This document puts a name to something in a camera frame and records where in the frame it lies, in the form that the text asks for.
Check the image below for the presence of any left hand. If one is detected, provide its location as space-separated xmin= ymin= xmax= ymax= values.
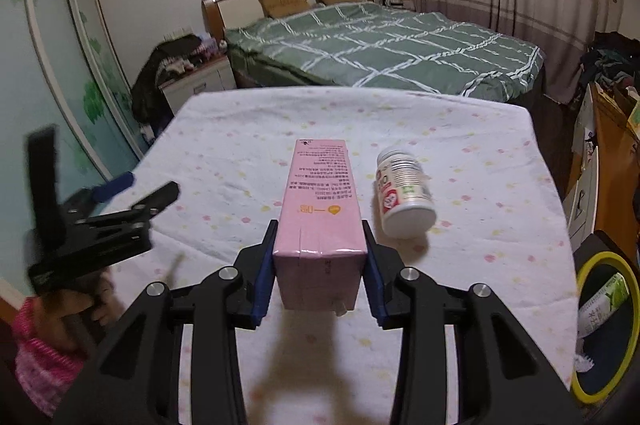
xmin=34 ymin=269 xmax=124 ymax=331

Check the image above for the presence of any pile of dark clothes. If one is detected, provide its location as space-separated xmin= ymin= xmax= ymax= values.
xmin=578 ymin=32 xmax=640 ymax=90

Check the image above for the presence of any white bedside cabinet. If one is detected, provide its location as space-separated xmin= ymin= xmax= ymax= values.
xmin=160 ymin=57 xmax=236 ymax=114

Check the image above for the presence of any yellow rimmed blue trash bin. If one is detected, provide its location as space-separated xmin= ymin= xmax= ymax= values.
xmin=572 ymin=245 xmax=639 ymax=409

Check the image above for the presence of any pink knit sleeve forearm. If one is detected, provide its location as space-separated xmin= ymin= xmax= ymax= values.
xmin=12 ymin=296 xmax=88 ymax=417

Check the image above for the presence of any white bubble wrap sheet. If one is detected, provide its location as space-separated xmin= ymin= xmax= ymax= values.
xmin=574 ymin=353 xmax=594 ymax=373

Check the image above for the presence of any clothes heap on nightstand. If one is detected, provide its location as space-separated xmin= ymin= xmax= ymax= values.
xmin=131 ymin=34 xmax=221 ymax=135

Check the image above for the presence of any pink milk carton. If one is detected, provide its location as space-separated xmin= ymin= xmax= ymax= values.
xmin=273 ymin=139 xmax=367 ymax=315

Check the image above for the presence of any left brown pillow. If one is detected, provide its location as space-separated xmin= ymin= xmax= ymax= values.
xmin=258 ymin=0 xmax=311 ymax=19

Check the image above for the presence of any green checked duvet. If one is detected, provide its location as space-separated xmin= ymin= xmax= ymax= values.
xmin=226 ymin=2 xmax=544 ymax=102

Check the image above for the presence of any white pill bottle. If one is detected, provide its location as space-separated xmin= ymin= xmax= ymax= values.
xmin=375 ymin=147 xmax=437 ymax=240

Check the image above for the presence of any wooden low cabinet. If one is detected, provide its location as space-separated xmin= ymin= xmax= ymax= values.
xmin=563 ymin=84 xmax=639 ymax=265

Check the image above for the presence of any green plastic bag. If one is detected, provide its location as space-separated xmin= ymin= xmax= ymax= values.
xmin=577 ymin=272 xmax=629 ymax=338

